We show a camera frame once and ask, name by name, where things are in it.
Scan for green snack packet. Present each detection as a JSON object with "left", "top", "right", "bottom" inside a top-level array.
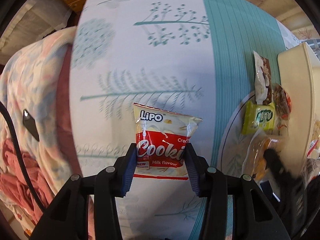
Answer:
[{"left": 241, "top": 101, "right": 276, "bottom": 135}]

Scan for white lace cover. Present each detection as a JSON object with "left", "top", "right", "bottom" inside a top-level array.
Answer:
[{"left": 1, "top": 0, "right": 72, "bottom": 65}]

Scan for teal white leaf tablecloth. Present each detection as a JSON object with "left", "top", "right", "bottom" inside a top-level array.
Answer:
[{"left": 69, "top": 0, "right": 301, "bottom": 240}]

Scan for Lipo cookies red white bag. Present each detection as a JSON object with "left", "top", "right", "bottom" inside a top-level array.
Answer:
[{"left": 133, "top": 103, "right": 202, "bottom": 180}]

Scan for pink cloth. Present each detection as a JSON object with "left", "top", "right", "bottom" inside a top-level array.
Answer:
[{"left": 1, "top": 139, "right": 54, "bottom": 223}]

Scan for brown white candy wrapper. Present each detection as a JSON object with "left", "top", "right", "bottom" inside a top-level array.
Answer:
[{"left": 253, "top": 51, "right": 272, "bottom": 105}]

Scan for black smartphone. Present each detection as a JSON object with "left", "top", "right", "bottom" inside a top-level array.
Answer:
[{"left": 22, "top": 109, "right": 40, "bottom": 142}]

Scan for black cable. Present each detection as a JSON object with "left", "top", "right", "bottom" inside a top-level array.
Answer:
[{"left": 0, "top": 101, "right": 46, "bottom": 213}]

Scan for white plastic storage bin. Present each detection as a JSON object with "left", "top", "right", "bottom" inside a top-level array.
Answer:
[{"left": 278, "top": 42, "right": 319, "bottom": 177}]

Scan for red brown candy wrapper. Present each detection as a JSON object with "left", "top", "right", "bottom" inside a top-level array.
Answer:
[{"left": 272, "top": 83, "right": 292, "bottom": 120}]

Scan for clear bag golden biscuits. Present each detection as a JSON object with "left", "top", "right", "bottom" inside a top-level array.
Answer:
[{"left": 242, "top": 129, "right": 287, "bottom": 183}]

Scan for pastel floral blanket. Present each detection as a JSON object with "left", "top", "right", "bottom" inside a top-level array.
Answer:
[{"left": 1, "top": 27, "right": 76, "bottom": 194}]

